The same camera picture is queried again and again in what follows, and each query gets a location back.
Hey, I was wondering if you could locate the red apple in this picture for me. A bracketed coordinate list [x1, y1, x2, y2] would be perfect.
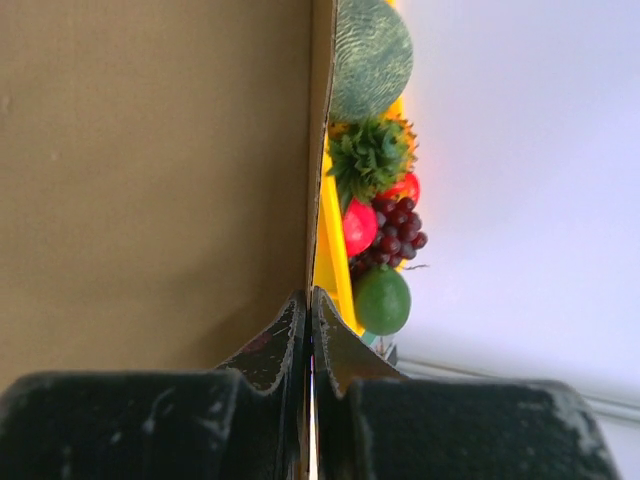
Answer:
[342, 199, 378, 257]
[382, 173, 421, 204]

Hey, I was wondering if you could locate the brown cardboard box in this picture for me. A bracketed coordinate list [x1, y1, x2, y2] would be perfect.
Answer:
[1, 1, 336, 384]

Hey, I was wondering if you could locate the red apple at front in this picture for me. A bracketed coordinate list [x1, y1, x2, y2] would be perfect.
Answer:
[342, 199, 378, 257]

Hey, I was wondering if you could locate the orange pineapple with leaves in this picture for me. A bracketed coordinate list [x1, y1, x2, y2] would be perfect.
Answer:
[328, 116, 416, 213]

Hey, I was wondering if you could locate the red apple at back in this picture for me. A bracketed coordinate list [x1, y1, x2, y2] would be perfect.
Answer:
[382, 173, 421, 204]

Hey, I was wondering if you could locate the green netted melon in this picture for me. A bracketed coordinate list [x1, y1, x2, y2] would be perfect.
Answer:
[329, 1, 414, 123]

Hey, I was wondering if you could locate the white and black carton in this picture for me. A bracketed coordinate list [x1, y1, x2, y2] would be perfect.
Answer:
[361, 331, 398, 366]

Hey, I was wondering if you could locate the dark green lime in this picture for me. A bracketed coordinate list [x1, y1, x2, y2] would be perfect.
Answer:
[353, 266, 411, 336]

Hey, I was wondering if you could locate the yellow plastic fruit bin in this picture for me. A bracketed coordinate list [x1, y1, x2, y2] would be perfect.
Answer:
[312, 94, 406, 337]

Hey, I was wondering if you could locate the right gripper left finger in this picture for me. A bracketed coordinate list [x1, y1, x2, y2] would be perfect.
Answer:
[1, 292, 306, 479]

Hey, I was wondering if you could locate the dark purple grape bunch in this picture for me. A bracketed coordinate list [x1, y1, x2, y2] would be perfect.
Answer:
[348, 196, 428, 280]

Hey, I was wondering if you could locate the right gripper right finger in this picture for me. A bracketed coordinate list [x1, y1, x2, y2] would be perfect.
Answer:
[311, 289, 619, 479]

